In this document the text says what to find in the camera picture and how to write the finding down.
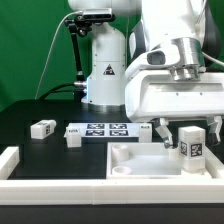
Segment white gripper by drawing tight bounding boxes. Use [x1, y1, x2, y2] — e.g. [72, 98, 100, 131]
[125, 41, 224, 148]

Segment white square tabletop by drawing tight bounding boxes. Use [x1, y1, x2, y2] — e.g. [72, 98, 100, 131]
[106, 142, 212, 179]

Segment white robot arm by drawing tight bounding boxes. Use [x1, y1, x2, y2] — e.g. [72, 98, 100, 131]
[68, 0, 224, 147]

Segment paper sheet with fiducial tags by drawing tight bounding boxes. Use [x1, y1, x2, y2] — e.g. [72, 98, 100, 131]
[68, 123, 140, 137]

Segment black base cables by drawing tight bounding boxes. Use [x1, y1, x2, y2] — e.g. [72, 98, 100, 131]
[39, 81, 88, 101]

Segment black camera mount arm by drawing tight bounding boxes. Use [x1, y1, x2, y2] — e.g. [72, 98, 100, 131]
[64, 16, 92, 86]

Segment grey camera on mount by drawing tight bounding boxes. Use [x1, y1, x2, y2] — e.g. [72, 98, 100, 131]
[82, 8, 112, 20]

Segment white camera cable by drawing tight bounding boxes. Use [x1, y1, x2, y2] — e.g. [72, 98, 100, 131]
[34, 10, 84, 100]

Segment white U-shaped fence wall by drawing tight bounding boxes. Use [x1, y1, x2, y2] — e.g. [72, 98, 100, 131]
[0, 147, 224, 205]

